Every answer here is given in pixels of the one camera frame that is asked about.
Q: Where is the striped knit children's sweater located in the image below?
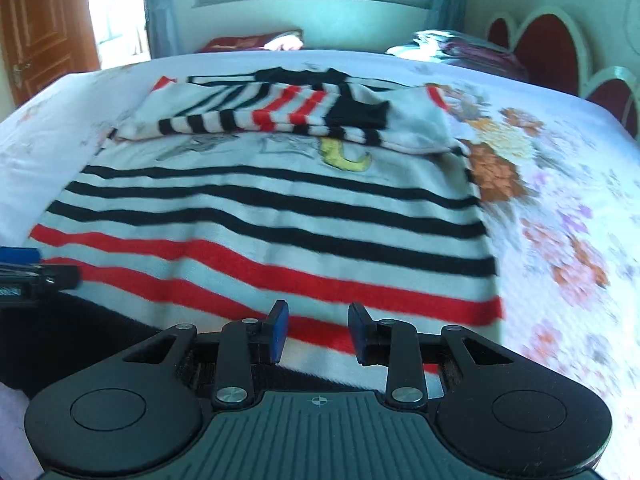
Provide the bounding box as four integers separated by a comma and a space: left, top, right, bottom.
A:
1, 67, 503, 396

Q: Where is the floral white bed sheet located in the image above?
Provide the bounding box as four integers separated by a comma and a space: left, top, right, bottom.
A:
1, 51, 639, 479

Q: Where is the brown wooden door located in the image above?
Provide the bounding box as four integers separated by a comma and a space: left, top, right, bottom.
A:
1, 0, 100, 106

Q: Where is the folded maroon quilt stack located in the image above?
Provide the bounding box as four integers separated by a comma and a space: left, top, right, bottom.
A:
386, 30, 528, 82

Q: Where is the red embroidered pillow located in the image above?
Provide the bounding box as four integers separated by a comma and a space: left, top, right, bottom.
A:
198, 29, 304, 53

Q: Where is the left blue curtain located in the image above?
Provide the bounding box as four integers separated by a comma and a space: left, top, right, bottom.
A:
144, 0, 181, 58

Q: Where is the red heart-shaped headboard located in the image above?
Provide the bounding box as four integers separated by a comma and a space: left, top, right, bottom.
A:
486, 6, 639, 140

